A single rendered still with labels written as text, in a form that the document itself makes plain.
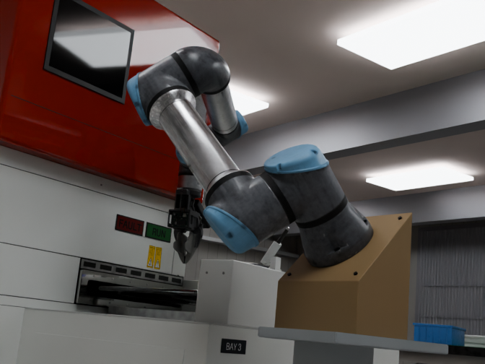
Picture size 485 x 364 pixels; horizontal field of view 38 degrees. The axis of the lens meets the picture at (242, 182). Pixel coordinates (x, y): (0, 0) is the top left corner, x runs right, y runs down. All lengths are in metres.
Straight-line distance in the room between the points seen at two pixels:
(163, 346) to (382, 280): 0.50
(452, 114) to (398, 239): 4.52
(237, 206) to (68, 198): 0.78
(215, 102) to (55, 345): 0.72
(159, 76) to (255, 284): 0.52
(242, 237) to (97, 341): 0.52
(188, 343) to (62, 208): 0.66
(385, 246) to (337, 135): 5.36
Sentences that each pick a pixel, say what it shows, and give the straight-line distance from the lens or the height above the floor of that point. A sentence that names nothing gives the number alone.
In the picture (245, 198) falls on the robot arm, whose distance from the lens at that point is 1.35.
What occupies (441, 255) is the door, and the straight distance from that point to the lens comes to 10.71.
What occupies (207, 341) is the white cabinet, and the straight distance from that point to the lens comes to 1.48.
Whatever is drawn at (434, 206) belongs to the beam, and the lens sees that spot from 9.98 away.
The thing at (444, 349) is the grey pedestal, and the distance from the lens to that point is 1.47.
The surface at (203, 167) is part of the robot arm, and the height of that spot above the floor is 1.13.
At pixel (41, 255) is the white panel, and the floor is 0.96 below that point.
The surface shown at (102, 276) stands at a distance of 2.09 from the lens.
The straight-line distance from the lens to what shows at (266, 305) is 1.65.
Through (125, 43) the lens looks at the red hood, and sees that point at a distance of 2.17.
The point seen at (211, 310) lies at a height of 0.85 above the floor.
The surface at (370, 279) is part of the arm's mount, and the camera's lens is 1.35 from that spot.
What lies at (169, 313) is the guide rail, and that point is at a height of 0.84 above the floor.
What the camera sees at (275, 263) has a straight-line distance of 2.17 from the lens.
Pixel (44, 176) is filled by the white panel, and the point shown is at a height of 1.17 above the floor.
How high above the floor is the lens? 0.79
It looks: 13 degrees up
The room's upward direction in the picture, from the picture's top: 5 degrees clockwise
